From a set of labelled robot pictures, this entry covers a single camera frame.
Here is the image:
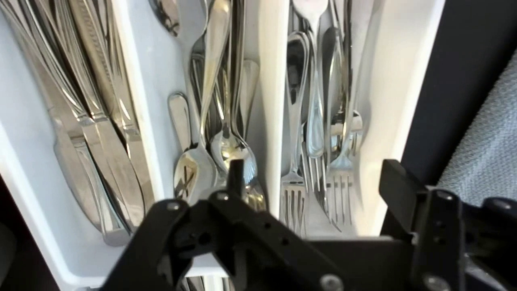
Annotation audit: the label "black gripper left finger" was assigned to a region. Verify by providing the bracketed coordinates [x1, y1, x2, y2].
[98, 158, 345, 291]

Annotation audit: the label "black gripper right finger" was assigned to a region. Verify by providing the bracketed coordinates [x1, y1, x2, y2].
[377, 158, 517, 291]

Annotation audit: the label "steel fork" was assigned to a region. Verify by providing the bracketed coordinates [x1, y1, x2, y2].
[277, 28, 313, 234]
[321, 0, 366, 232]

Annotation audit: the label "white plastic utensil organizer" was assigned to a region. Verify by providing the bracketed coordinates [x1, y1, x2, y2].
[0, 0, 449, 291]

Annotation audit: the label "grey cloth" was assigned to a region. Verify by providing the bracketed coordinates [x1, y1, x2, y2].
[436, 46, 517, 208]

